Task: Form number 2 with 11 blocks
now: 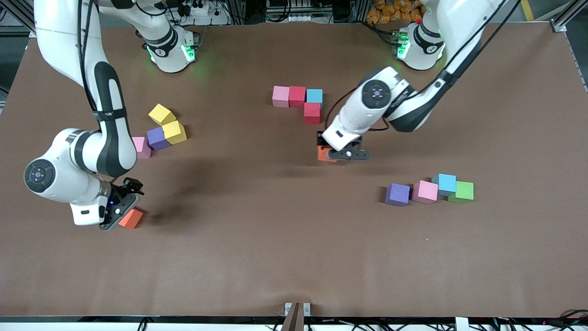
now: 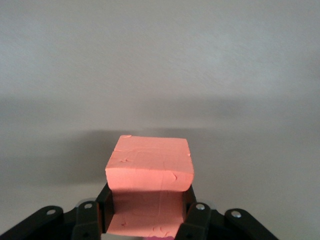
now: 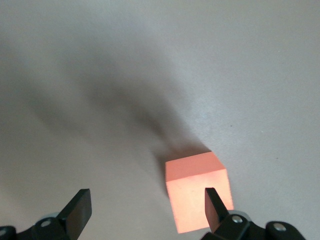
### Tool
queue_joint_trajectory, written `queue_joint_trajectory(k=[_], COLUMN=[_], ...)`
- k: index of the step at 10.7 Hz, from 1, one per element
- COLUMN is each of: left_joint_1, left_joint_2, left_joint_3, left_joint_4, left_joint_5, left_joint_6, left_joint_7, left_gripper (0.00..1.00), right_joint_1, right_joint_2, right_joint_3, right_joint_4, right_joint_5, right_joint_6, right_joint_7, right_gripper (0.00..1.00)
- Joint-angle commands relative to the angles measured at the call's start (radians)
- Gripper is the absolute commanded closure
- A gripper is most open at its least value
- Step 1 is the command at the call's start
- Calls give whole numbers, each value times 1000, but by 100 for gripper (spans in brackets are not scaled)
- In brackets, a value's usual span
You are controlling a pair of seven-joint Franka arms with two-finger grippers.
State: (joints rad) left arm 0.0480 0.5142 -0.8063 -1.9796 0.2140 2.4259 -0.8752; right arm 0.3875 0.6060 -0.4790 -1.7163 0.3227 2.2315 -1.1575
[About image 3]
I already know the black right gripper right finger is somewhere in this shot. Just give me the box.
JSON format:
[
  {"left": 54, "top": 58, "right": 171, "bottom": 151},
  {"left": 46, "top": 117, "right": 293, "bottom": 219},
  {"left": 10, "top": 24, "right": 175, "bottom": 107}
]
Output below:
[{"left": 201, "top": 187, "right": 307, "bottom": 240}]

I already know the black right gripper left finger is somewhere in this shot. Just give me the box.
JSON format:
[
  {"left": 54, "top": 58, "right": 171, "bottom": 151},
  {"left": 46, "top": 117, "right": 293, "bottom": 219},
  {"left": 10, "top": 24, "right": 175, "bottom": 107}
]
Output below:
[{"left": 0, "top": 188, "right": 93, "bottom": 240}]

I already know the orange foam cube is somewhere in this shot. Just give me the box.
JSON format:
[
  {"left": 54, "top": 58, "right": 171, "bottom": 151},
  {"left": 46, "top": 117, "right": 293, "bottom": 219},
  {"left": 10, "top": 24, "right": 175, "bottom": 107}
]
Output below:
[{"left": 164, "top": 150, "right": 235, "bottom": 235}]

